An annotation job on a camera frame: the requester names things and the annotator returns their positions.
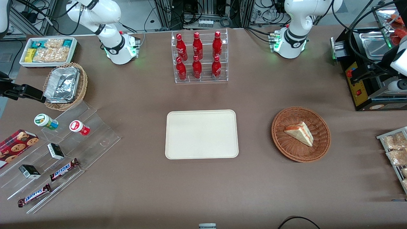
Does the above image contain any small black box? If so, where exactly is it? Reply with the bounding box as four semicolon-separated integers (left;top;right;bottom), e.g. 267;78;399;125
47;143;65;160
18;164;41;179

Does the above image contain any red cookie box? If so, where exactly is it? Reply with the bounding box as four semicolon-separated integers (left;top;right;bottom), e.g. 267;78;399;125
0;129;39;169

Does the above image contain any clear acrylic stepped display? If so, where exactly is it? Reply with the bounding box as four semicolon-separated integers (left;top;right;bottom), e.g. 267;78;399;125
0;101;121;214

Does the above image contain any red cola bottle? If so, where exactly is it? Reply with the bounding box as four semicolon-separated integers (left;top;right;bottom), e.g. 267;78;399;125
192;55;203;79
176;33;188;61
192;32;204;60
211;55;222;79
176;57;187;81
212;31;223;58

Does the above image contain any steel food pan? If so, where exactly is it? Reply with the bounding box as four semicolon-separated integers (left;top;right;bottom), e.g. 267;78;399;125
359;31;391;60

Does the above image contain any clear bag of snacks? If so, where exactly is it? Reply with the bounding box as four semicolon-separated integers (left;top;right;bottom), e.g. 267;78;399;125
386;149;407;166
383;132;407;150

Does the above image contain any Snickers chocolate bar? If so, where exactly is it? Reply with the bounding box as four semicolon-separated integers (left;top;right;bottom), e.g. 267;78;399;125
17;183;52;208
50;158;80;182

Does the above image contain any black cable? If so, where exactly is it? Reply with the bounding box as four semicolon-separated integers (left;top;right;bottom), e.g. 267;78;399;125
278;216;321;229

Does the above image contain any clear bag of crackers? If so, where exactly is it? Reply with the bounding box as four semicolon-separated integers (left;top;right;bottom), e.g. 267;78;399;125
44;38;64;49
33;47;70;63

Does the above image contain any tray of packaged snacks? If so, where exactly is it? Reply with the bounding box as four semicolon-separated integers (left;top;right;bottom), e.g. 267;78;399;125
376;127;407;195

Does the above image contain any brown round wicker basket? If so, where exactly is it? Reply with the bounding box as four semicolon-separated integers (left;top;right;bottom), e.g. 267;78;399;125
271;106;331;163

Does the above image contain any green lid snack cup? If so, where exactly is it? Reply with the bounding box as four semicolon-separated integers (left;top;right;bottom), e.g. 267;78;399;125
34;114;59;130

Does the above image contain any red lid snack cup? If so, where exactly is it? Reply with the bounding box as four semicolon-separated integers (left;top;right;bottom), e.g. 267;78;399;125
69;120;91;136

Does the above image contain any triangular sandwich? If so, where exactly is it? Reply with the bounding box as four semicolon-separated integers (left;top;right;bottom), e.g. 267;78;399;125
284;122;314;147

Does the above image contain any light wicker basket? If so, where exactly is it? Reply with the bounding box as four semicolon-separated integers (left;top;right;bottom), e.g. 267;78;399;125
43;62;88;111

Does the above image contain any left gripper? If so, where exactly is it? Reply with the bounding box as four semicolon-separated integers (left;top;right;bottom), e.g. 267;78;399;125
352;61;397;84

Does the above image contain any cream plastic tray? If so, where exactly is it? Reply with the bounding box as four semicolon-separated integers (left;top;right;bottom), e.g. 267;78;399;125
165;110;239;159

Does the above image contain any clear acrylic bottle rack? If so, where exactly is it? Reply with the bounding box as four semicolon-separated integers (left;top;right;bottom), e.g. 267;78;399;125
171;28;229;84

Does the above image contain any aluminium foil container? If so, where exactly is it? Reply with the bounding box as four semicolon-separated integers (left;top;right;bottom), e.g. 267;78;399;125
43;66;81;104

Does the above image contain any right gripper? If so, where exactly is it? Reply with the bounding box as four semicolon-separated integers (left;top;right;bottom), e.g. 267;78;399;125
0;72;47;103

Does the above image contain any white rectangular snack bin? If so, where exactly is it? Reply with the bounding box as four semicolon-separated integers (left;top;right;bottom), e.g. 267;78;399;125
19;37;78;68

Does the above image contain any black hot food display machine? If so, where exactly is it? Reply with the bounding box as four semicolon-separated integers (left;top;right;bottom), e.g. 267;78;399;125
330;3;407;112

